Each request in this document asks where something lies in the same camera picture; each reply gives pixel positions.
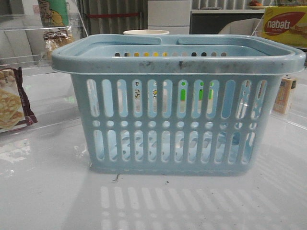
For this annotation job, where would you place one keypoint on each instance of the green white bottle behind basket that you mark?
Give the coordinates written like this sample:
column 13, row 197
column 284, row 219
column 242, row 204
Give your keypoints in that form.
column 201, row 84

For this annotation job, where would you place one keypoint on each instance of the light blue plastic basket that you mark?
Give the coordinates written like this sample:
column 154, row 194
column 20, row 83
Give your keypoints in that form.
column 127, row 88

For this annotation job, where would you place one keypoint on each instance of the white paper cup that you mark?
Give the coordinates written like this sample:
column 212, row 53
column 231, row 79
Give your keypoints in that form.
column 146, row 32

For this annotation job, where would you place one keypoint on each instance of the white drawer cabinet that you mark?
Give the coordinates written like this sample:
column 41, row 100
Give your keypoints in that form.
column 169, row 15

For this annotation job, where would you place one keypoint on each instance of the beige small carton box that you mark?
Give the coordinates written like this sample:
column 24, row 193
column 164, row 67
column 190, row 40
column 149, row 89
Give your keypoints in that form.
column 283, row 100

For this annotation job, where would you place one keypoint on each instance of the clear acrylic right shelf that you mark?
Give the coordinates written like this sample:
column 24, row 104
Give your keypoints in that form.
column 264, row 63

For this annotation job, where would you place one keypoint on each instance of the clear acrylic shelf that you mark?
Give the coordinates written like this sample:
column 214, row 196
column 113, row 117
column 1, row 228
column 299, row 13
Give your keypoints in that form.
column 264, row 63
column 22, row 45

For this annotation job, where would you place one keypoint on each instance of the maroon almond cracker packet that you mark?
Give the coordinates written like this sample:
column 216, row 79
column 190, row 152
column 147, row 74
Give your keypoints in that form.
column 15, row 111

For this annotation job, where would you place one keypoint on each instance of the green yellow cartoon snack bag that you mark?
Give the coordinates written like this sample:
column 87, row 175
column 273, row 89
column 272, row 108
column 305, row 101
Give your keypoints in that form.
column 53, row 13

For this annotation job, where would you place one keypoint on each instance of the clear acrylic left shelf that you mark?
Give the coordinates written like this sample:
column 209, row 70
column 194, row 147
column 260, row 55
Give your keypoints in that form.
column 22, row 45

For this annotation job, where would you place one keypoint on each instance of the yellow nabati wafer box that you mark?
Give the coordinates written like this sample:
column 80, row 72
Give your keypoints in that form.
column 287, row 25

